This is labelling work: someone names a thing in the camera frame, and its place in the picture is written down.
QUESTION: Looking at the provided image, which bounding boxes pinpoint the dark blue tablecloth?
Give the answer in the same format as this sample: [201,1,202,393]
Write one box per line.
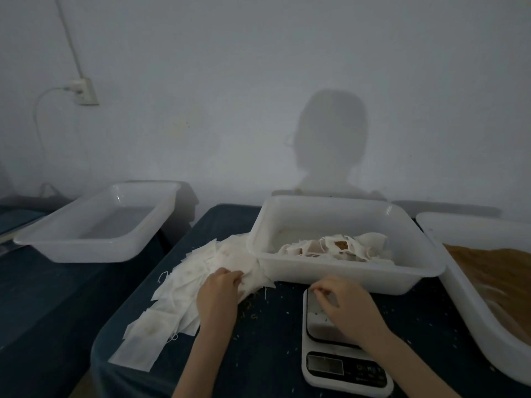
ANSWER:
[0,207,168,398]
[90,204,531,398]

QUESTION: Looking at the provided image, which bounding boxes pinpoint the white plastic tub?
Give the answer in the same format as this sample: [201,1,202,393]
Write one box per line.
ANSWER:
[13,181,182,263]
[247,196,446,295]
[416,212,531,387]

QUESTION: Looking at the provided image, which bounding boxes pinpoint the person's right hand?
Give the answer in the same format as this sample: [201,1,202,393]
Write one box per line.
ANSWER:
[310,275,389,345]

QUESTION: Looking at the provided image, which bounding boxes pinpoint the white wall socket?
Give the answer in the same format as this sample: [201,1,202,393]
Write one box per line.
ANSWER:
[68,78,100,106]

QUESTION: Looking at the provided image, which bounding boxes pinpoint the heap of filled tea sachets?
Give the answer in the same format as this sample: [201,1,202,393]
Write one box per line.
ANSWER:
[272,233,395,266]

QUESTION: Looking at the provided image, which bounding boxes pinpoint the person's right forearm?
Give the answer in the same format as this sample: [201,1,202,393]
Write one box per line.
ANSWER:
[360,328,462,398]

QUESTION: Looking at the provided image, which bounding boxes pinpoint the white filter bag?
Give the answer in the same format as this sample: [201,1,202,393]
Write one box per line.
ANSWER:
[237,258,276,302]

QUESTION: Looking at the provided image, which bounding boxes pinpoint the white digital kitchen scale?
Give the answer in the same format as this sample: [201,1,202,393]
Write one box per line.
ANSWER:
[301,287,394,398]

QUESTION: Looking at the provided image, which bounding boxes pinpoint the white wall cable conduit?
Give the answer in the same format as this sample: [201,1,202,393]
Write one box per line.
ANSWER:
[53,0,86,80]

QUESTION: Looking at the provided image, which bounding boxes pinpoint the person's left forearm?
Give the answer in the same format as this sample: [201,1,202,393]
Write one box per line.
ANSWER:
[172,323,234,398]

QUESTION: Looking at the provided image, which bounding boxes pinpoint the pile of empty white sachets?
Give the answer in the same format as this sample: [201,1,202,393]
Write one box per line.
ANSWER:
[109,235,266,373]

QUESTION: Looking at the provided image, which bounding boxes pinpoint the white power cable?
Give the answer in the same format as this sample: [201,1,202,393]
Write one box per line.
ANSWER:
[33,86,74,196]

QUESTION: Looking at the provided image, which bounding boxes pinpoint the person's left hand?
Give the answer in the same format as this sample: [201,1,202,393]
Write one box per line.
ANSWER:
[196,267,244,329]

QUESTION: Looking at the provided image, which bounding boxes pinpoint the brown loose tea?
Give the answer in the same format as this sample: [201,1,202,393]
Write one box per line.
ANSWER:
[443,243,531,345]

